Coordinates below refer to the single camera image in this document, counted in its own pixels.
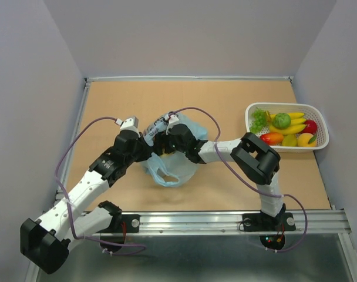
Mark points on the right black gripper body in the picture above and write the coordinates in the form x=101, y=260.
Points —
x=170, y=144

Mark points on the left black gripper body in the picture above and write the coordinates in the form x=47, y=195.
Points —
x=141, y=153

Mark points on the blue plastic bag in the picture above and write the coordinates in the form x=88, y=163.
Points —
x=171, y=171

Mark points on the yellow pear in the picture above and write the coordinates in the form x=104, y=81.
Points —
x=167, y=154

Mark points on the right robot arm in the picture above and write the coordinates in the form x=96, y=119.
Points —
x=258, y=161

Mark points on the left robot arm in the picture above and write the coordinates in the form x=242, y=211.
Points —
x=44, y=240

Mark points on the green round fruit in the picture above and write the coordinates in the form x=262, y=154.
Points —
x=281, y=121

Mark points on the green grapes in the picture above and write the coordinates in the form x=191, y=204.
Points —
x=259, y=122

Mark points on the red orange mango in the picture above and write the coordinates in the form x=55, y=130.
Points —
x=272, y=138

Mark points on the yellow green starfruit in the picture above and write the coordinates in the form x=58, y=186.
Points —
x=290, y=141

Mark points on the white perforated basket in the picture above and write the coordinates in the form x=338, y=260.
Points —
x=310, y=112

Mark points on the yellow bananas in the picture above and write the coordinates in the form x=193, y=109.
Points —
x=297, y=124

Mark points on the orange peach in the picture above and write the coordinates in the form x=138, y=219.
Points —
x=307, y=140

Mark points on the red apple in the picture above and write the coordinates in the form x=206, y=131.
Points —
x=310, y=127

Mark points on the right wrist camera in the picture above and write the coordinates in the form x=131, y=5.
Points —
x=172, y=120

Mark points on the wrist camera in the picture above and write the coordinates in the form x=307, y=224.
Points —
x=131, y=123
x=172, y=120

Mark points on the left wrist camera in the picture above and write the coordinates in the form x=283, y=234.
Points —
x=131, y=123

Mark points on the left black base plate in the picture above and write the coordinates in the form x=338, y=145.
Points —
x=124, y=223

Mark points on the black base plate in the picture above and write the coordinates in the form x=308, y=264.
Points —
x=259, y=222
x=124, y=223

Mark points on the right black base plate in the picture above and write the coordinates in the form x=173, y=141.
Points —
x=259, y=222

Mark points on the aluminium mounting rail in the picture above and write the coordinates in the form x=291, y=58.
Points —
x=206, y=223

